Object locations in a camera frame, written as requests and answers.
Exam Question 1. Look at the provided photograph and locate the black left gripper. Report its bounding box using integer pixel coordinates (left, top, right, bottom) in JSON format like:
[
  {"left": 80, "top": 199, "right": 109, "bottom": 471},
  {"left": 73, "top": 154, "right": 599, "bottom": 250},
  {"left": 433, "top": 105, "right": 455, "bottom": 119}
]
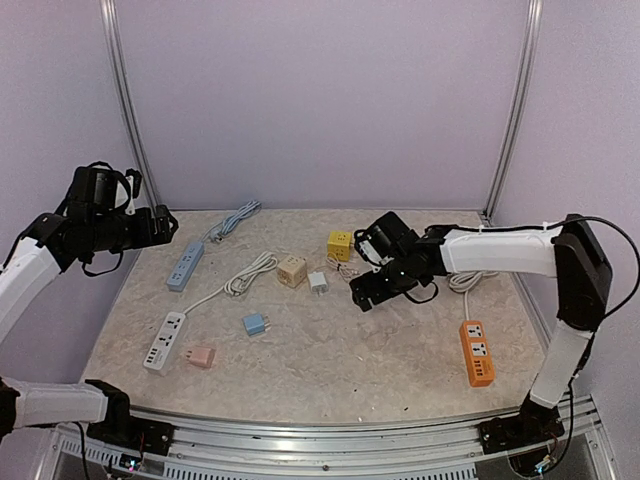
[{"left": 89, "top": 203, "right": 178, "bottom": 252}]

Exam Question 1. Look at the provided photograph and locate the blue usb charger plug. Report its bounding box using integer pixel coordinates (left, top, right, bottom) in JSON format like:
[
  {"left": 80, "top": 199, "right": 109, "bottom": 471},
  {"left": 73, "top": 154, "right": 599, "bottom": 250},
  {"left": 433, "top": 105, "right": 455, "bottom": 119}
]
[{"left": 242, "top": 313, "right": 270, "bottom": 337}]

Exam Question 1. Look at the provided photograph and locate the orange power strip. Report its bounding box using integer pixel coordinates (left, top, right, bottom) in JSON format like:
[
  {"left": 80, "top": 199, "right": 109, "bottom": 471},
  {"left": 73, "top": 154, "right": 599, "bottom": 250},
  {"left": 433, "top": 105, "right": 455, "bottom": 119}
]
[{"left": 459, "top": 321, "right": 495, "bottom": 388}]

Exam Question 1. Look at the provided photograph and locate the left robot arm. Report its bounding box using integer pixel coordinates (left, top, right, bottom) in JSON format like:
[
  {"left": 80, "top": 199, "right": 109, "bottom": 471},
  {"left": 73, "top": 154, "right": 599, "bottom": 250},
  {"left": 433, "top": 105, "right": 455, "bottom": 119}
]
[{"left": 1, "top": 161, "right": 179, "bottom": 447}]

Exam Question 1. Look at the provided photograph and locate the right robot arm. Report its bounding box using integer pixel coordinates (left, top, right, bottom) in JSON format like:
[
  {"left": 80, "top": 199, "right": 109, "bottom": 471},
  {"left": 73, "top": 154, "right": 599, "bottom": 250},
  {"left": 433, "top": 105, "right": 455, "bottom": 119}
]
[{"left": 349, "top": 211, "right": 620, "bottom": 453}]

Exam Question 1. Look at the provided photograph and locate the pink usb charger plug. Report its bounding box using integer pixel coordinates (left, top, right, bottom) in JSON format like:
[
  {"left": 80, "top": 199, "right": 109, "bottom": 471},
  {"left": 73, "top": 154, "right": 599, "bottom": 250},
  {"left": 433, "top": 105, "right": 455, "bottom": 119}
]
[{"left": 185, "top": 346, "right": 215, "bottom": 369}]

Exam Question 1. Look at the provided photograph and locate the blue power strip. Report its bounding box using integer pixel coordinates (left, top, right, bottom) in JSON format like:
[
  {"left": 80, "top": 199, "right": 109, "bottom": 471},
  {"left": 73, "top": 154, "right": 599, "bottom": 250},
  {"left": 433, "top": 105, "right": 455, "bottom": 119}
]
[{"left": 166, "top": 241, "right": 205, "bottom": 292}]

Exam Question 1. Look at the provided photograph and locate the yellow cube socket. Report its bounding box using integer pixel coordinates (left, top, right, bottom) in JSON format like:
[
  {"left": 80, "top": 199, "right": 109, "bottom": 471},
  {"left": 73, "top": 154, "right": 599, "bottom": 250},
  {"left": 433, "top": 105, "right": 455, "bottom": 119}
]
[{"left": 327, "top": 230, "right": 353, "bottom": 262}]

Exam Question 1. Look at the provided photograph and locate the beige cube socket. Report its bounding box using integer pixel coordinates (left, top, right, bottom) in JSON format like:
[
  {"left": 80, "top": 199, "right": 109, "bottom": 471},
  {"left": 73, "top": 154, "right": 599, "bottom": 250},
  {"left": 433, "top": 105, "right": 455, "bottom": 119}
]
[{"left": 276, "top": 255, "right": 307, "bottom": 288}]

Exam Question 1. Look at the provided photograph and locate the white power strip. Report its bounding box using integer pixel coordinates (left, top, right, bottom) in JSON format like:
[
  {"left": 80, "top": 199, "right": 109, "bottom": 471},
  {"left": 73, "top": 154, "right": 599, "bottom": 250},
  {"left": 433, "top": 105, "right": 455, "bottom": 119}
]
[{"left": 142, "top": 312, "right": 186, "bottom": 376}]

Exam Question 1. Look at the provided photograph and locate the white usb cable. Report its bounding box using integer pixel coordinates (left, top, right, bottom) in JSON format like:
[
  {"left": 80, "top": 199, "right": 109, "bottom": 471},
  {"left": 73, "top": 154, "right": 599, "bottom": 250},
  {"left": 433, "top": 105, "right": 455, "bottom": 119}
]
[{"left": 325, "top": 252, "right": 362, "bottom": 285}]

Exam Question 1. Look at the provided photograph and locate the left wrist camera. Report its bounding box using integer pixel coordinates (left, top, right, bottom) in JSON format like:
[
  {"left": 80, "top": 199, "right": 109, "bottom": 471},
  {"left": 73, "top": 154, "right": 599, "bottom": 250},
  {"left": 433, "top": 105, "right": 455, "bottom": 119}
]
[{"left": 114, "top": 169, "right": 142, "bottom": 216}]

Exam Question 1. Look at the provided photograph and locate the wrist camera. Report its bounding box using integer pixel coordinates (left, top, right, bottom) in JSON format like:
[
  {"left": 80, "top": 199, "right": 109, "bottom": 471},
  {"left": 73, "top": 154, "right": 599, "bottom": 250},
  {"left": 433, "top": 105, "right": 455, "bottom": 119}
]
[
  {"left": 354, "top": 211, "right": 419, "bottom": 267},
  {"left": 114, "top": 169, "right": 142, "bottom": 216}
]

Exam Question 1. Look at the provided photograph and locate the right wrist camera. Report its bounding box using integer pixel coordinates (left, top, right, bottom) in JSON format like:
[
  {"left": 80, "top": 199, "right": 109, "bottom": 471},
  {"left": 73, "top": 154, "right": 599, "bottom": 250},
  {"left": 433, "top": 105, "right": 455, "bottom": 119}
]
[{"left": 354, "top": 211, "right": 419, "bottom": 267}]

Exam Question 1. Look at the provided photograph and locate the orange strip white cable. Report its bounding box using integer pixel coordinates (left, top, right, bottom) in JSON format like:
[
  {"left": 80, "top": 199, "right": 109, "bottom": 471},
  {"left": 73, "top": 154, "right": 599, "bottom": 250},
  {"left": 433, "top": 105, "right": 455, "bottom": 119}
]
[{"left": 447, "top": 271, "right": 501, "bottom": 324}]

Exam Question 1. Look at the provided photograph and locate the white power strip cable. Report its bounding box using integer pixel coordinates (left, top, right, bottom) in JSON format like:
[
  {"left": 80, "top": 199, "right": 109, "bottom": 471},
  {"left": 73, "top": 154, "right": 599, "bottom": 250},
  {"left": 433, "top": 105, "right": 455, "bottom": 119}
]
[{"left": 182, "top": 251, "right": 279, "bottom": 317}]

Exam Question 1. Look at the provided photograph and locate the left aluminium frame post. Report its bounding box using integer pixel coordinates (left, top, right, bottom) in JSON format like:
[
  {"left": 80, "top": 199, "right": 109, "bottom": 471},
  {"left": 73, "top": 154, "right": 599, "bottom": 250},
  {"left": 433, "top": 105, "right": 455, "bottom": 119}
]
[{"left": 99, "top": 0, "right": 161, "bottom": 213}]

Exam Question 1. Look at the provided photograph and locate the aluminium frame post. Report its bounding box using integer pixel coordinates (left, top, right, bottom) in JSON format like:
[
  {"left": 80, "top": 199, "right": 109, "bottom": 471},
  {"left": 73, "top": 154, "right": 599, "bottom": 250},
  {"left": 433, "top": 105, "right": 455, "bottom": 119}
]
[
  {"left": 482, "top": 0, "right": 544, "bottom": 223},
  {"left": 99, "top": 0, "right": 161, "bottom": 213}
]

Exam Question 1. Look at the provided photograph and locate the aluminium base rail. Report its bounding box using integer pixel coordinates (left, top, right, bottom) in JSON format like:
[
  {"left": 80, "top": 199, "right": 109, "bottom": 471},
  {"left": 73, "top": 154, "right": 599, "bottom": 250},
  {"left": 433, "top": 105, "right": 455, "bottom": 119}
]
[{"left": 47, "top": 394, "right": 616, "bottom": 480}]

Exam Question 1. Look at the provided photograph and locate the right aluminium frame post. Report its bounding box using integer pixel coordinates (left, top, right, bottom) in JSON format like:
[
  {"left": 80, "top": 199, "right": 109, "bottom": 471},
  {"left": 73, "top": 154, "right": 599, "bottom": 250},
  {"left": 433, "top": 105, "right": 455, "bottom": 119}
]
[{"left": 482, "top": 0, "right": 544, "bottom": 223}]

